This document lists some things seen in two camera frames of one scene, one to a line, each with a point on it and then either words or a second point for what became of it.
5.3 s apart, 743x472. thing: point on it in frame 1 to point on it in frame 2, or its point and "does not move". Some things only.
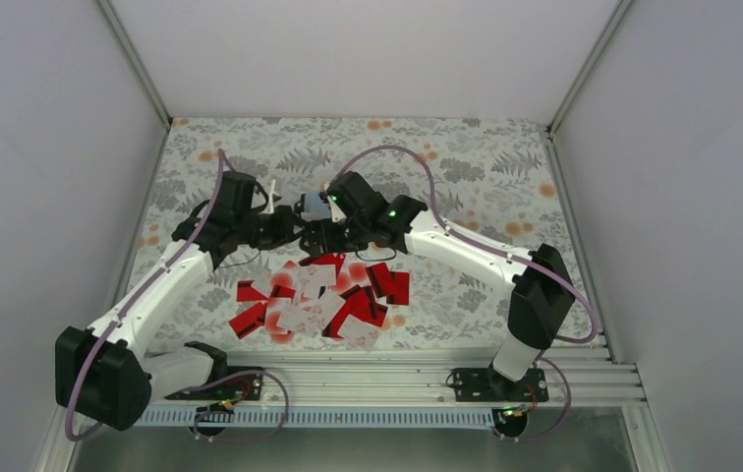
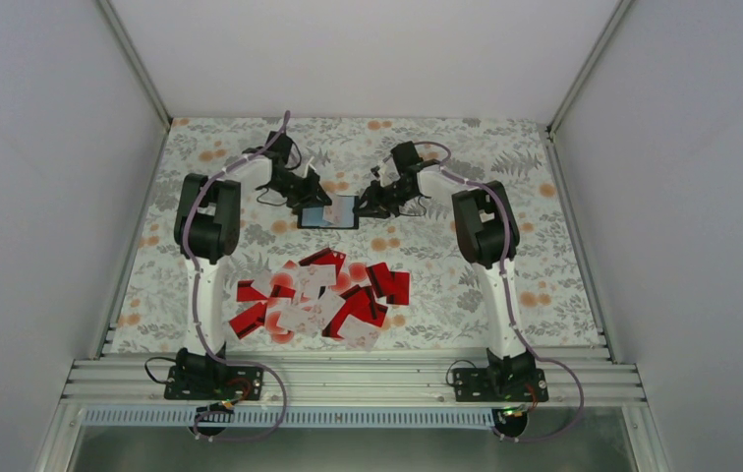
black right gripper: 329,244 to 373,193
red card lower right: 360,303 does not move
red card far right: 398,288 does not move
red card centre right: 380,278 does not move
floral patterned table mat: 498,183 does not move
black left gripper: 285,216 to 309,199
